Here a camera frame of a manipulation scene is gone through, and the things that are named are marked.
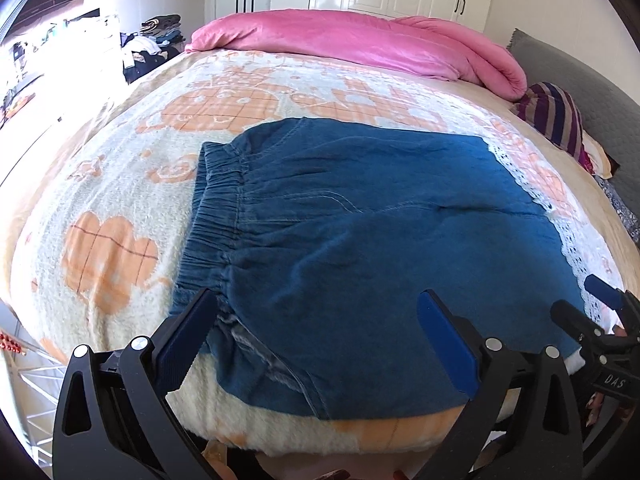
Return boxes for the blue denim lace-trimmed pants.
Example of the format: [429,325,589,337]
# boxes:
[172,118,582,420]

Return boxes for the pile of clothes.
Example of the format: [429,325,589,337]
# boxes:
[120,14,186,84]

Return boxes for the pink quilt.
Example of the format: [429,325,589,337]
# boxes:
[186,9,527,102]

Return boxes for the person right hand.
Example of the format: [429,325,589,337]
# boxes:
[581,324,640,430]

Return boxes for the purple striped garment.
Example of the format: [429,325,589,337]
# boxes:
[510,81,593,174]

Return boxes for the grey quilted headboard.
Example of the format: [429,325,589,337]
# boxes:
[508,29,640,214]

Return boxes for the cream orange patterned blanket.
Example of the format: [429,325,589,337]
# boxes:
[1,51,639,455]

